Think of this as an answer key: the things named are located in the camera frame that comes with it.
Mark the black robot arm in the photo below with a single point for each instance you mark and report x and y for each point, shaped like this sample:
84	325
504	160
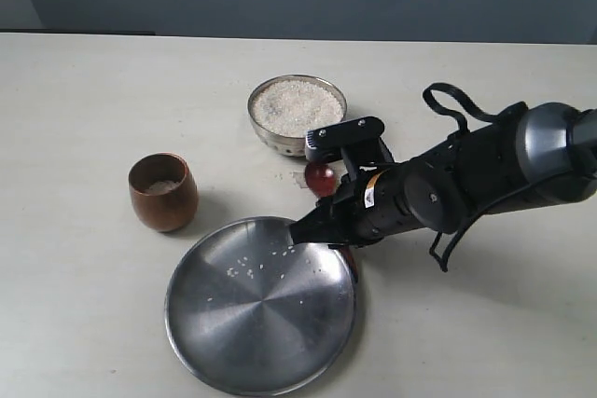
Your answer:
528	158

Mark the steel bowl of rice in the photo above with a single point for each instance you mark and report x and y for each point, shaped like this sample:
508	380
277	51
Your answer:
281	110

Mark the round steel plate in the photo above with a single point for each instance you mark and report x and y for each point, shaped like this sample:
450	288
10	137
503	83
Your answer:
250	313

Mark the red wooden spoon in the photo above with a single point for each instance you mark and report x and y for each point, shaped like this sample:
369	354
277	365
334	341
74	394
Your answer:
322	181

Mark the clear tape patch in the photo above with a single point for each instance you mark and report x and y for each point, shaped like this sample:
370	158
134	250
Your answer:
300	179

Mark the brown wooden cup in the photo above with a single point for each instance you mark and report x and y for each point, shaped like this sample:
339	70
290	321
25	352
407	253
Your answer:
163	192

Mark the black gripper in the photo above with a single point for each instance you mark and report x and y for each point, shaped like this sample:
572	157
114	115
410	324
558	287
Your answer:
370	202

